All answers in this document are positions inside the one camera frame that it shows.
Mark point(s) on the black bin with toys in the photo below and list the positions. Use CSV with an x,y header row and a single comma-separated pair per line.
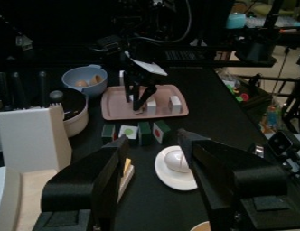
x,y
245,93

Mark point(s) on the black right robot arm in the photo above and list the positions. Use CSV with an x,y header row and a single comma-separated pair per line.
x,y
143,27

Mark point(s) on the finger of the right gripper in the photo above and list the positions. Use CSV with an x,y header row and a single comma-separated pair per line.
x,y
143,96
127,90

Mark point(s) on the pink salmon sushi piece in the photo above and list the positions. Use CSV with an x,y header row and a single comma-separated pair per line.
x,y
161,99

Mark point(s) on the brown toy egg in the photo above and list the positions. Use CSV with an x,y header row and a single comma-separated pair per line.
x,y
96,80
80,83

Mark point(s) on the white sushi rice block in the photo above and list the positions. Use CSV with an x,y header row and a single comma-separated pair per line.
x,y
175,104
151,107

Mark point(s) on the cream round object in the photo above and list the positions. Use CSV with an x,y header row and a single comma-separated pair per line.
x,y
201,227

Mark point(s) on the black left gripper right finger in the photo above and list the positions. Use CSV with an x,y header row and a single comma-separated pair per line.
x,y
233,177

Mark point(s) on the yellow topped sushi piece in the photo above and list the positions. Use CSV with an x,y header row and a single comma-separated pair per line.
x,y
126,177

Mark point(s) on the dark green sushi roll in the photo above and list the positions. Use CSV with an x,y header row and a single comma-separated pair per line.
x,y
145,133
107,132

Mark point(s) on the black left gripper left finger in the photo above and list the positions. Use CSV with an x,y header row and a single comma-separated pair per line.
x,y
83,180

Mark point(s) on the black camera on mount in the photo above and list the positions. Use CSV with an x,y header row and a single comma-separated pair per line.
x,y
281,143

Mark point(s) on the cream wooden cutting board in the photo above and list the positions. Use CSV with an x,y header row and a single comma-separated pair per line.
x,y
23,198

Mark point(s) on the pink rectangular tray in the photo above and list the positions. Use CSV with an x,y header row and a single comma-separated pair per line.
x,y
115,108

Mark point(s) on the white rounded sushi piece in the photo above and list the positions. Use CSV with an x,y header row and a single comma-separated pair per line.
x,y
175,161

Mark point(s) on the teal cup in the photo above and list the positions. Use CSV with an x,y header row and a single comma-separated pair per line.
x,y
235,20

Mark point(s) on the sushi roll with green centre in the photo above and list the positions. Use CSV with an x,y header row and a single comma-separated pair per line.
x,y
128,131

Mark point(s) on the white round plate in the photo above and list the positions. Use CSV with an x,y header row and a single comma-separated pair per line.
x,y
171,180

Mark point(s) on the white knife block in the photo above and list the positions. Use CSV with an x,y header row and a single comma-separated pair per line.
x,y
31,138

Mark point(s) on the blue bottle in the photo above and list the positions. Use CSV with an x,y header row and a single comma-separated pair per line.
x,y
273,115

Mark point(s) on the light blue bowl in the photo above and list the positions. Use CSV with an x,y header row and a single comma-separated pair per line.
x,y
82,73

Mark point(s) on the sushi roll with red centre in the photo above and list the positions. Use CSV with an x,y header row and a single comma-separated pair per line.
x,y
159,132

